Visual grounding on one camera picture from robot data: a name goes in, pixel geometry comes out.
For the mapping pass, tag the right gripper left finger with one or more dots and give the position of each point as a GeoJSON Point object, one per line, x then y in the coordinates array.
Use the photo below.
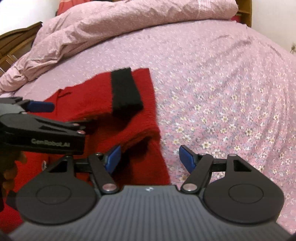
{"type": "Point", "coordinates": [102, 165]}

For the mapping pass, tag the wooden headboard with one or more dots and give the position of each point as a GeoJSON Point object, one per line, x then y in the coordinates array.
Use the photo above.
{"type": "Point", "coordinates": [16, 43]}

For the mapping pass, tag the pink floral bed sheet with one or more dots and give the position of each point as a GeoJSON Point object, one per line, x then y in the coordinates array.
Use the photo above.
{"type": "Point", "coordinates": [220, 88]}

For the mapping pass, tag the person's left hand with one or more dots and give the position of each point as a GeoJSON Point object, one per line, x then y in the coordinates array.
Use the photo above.
{"type": "Point", "coordinates": [9, 171]}

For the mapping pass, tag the red knit cardigan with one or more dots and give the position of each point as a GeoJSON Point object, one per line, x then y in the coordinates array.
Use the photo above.
{"type": "Point", "coordinates": [56, 189]}

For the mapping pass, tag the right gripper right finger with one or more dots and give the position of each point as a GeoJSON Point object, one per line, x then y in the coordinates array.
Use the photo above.
{"type": "Point", "coordinates": [199, 167]}

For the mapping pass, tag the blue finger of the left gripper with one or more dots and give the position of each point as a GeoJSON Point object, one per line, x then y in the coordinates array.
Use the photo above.
{"type": "Point", "coordinates": [40, 107]}

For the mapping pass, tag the pink crumpled duvet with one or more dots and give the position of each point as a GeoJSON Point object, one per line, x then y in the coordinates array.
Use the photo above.
{"type": "Point", "coordinates": [85, 25]}

